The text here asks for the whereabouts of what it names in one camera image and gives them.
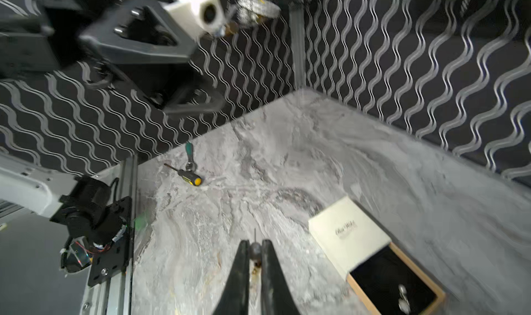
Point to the white jewelry box sleeve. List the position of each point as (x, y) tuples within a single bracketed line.
[(347, 235)]

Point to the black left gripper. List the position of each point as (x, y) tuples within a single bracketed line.
[(125, 37)]

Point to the brown jewelry box drawer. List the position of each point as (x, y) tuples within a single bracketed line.
[(376, 282)]

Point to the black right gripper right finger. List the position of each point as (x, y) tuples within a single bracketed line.
[(275, 294)]

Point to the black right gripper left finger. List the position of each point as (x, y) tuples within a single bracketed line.
[(235, 296)]

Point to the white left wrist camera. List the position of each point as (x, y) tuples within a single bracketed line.
[(197, 17)]

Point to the aluminium corner frame post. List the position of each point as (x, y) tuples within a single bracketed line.
[(297, 31)]

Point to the black yellow handled screwdriver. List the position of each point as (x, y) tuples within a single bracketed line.
[(189, 176)]

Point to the green handled tool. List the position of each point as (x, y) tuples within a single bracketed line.
[(190, 164)]

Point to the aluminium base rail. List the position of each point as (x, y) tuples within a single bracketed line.
[(109, 284)]

